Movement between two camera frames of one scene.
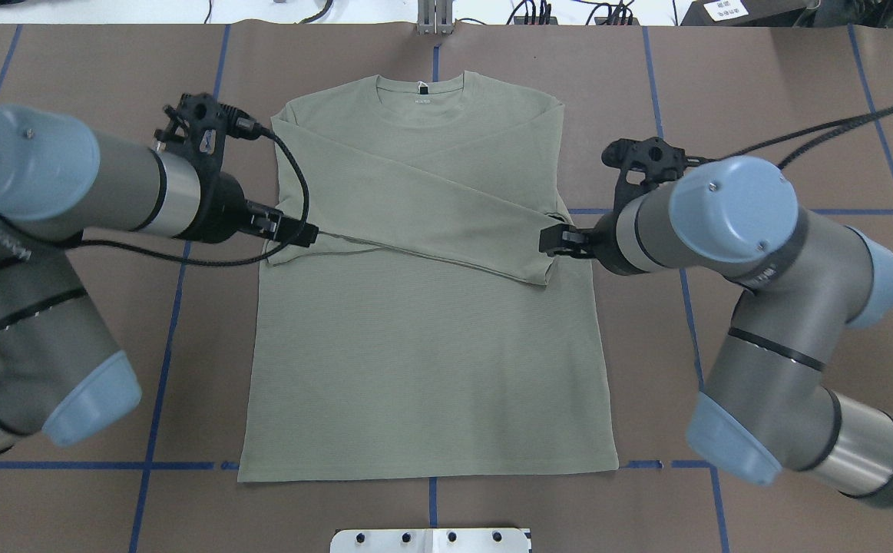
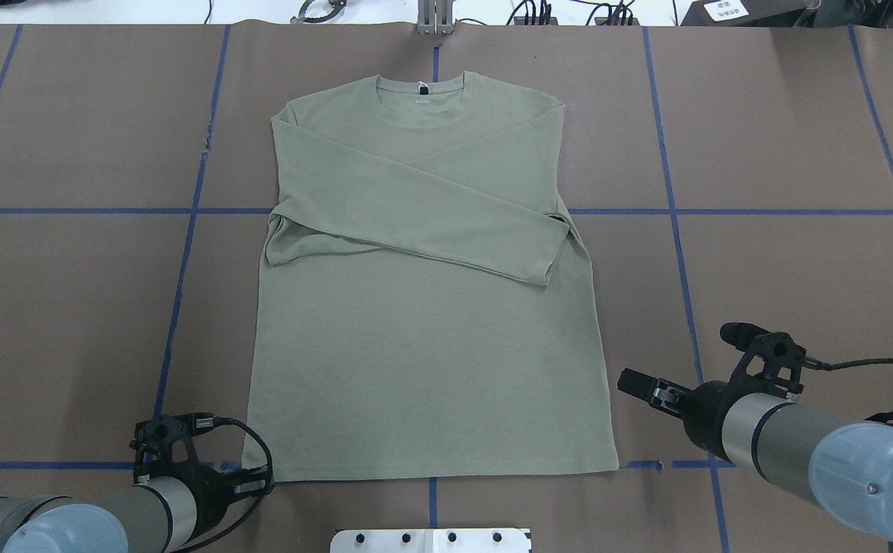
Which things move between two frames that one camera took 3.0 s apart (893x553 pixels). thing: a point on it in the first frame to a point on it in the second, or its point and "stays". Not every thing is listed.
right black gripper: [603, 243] to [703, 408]
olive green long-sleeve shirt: [421, 338] stays
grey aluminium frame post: [434, 17] stays
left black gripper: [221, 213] to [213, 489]
